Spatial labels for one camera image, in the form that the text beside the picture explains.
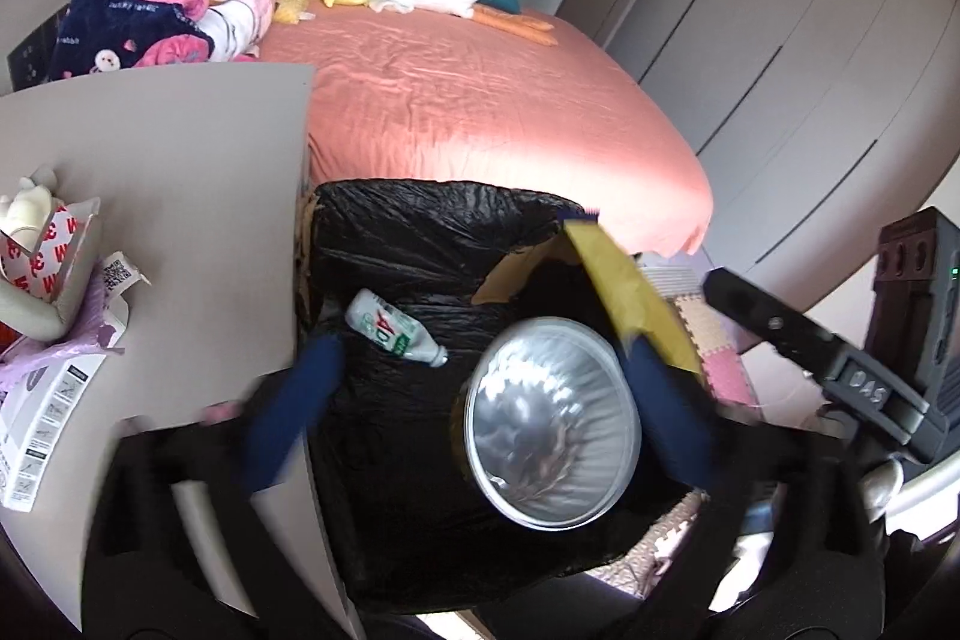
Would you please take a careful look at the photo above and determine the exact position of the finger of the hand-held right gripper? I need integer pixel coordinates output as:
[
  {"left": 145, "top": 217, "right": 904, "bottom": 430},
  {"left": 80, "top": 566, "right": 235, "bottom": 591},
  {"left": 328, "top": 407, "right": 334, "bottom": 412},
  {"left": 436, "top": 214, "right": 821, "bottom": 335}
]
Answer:
[{"left": 703, "top": 267, "right": 852, "bottom": 380}]

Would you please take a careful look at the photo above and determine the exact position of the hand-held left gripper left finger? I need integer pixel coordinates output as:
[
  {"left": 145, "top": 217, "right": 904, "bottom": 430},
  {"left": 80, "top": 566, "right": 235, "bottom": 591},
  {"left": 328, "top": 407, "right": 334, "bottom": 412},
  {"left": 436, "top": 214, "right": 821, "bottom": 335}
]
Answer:
[{"left": 79, "top": 329, "right": 361, "bottom": 640}]

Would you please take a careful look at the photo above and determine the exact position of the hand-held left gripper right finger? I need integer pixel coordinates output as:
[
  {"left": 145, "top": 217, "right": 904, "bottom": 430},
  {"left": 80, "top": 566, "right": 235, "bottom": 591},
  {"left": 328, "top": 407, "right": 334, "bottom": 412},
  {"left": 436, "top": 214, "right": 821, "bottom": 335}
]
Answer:
[{"left": 600, "top": 334, "right": 893, "bottom": 640}]

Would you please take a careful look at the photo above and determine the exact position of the black trash bag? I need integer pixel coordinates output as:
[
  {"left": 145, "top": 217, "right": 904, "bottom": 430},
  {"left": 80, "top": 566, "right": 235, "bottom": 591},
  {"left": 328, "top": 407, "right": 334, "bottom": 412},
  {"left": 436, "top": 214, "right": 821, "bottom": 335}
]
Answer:
[{"left": 304, "top": 179, "right": 710, "bottom": 615}]

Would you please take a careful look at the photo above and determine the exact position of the pastel foam puzzle mat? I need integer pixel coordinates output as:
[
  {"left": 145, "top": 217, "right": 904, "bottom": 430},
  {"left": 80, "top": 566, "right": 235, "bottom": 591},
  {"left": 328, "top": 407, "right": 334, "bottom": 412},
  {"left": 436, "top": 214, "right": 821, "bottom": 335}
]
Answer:
[{"left": 600, "top": 250, "right": 758, "bottom": 603}]

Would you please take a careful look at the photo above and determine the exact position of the silver foil bowl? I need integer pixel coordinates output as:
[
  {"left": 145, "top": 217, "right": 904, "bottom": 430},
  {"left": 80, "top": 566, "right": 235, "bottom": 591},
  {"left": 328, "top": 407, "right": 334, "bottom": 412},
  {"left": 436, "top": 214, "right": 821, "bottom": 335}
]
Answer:
[{"left": 459, "top": 316, "right": 644, "bottom": 531}]

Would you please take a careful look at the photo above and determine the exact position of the yellow paper envelope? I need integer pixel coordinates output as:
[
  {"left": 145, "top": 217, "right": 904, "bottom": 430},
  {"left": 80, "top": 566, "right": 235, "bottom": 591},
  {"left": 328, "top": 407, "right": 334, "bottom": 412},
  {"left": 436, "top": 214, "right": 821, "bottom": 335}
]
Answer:
[{"left": 561, "top": 216, "right": 706, "bottom": 378}]

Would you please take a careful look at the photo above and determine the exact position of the small plastic bottle green label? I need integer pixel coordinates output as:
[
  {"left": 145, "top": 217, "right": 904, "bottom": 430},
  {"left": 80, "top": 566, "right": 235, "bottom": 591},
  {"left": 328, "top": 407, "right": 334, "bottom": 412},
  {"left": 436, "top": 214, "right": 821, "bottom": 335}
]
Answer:
[{"left": 343, "top": 289, "right": 449, "bottom": 369}]

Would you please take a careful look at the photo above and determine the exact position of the white printed cardboard strip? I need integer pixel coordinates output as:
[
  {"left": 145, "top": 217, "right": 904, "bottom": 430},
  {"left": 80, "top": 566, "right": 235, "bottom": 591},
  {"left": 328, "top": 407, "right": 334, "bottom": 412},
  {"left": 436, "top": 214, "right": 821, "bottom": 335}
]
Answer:
[{"left": 94, "top": 250, "right": 151, "bottom": 348}]

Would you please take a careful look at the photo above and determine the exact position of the white wardrobe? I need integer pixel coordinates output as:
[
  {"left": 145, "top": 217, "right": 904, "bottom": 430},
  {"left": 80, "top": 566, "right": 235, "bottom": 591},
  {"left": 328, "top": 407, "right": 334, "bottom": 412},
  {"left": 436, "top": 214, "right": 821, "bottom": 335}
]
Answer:
[{"left": 637, "top": 0, "right": 960, "bottom": 311}]

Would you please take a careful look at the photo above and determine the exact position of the white instruction leaflet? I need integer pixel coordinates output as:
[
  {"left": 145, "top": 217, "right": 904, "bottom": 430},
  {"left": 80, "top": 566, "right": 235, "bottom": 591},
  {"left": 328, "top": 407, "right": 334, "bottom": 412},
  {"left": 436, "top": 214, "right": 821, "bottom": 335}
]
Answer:
[{"left": 0, "top": 351, "right": 110, "bottom": 510}]

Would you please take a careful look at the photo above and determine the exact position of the purple plastic bag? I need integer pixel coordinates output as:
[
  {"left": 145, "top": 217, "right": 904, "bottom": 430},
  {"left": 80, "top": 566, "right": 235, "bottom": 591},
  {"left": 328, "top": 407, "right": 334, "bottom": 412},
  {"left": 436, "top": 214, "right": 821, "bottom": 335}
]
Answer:
[{"left": 0, "top": 280, "right": 128, "bottom": 401}]

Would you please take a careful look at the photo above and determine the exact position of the red white paper box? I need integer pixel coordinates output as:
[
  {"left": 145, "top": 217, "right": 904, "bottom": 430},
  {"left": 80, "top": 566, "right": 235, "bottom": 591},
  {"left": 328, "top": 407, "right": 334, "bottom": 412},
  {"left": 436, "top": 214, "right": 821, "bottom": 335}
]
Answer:
[{"left": 0, "top": 194, "right": 102, "bottom": 326}]

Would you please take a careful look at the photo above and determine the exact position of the cream crumpled tissue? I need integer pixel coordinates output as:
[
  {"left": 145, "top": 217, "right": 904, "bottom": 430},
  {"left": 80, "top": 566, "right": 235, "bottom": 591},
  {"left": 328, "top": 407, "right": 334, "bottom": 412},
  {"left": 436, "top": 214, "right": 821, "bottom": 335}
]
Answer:
[{"left": 0, "top": 164, "right": 61, "bottom": 251}]

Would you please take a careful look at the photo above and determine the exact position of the bed with salmon sheet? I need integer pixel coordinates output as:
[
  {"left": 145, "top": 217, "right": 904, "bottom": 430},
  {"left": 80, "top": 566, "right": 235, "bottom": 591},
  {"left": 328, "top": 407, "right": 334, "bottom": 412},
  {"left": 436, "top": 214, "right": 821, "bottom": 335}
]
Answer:
[{"left": 240, "top": 0, "right": 715, "bottom": 259}]

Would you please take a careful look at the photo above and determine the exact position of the pink white striped blanket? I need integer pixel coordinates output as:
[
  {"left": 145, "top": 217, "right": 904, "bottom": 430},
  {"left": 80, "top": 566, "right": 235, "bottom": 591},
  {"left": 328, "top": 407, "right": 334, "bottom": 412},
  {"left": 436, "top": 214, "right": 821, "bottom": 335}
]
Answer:
[{"left": 202, "top": 0, "right": 275, "bottom": 62}]

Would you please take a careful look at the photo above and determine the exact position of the navy rabbit-print blanket pink lining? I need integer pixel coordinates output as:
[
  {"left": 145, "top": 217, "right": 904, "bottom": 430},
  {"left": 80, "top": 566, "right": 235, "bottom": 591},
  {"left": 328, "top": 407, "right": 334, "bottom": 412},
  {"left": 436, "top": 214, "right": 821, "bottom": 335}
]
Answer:
[{"left": 49, "top": 0, "right": 218, "bottom": 82}]

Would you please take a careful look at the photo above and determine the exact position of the black wall socket panel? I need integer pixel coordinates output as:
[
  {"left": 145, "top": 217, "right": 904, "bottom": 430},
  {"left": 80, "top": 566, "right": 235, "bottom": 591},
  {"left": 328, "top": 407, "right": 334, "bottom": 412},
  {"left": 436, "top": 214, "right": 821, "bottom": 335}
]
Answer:
[{"left": 6, "top": 6, "right": 72, "bottom": 94}]

